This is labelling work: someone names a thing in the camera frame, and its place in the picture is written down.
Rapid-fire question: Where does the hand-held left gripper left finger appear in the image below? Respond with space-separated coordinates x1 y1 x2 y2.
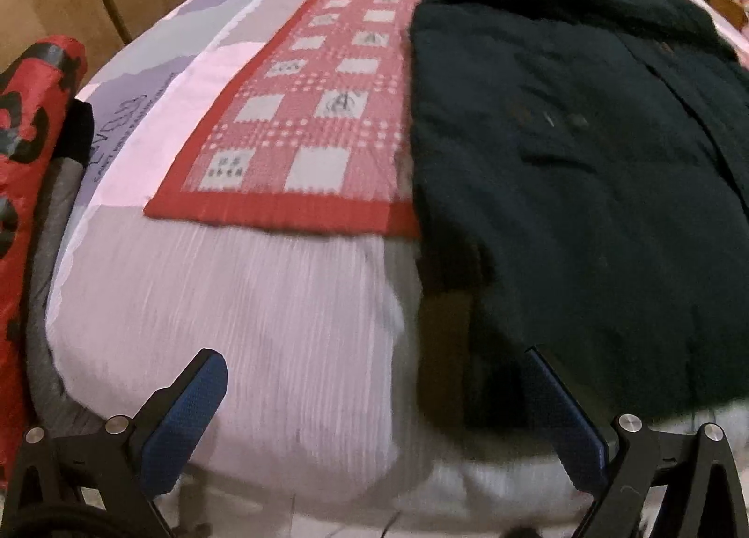
0 347 229 538

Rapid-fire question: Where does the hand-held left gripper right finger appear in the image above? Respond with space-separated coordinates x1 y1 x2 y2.
523 345 749 538

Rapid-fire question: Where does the dark navy padded jacket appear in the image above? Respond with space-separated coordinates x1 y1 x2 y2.
406 0 749 441

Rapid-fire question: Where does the bed with patchwork quilt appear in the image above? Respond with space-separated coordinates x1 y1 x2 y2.
44 0 749 523

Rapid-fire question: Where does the red bag with black print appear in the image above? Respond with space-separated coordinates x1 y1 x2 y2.
0 35 90 470

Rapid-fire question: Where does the red checkered mat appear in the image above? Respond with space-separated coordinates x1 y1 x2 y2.
143 0 433 240

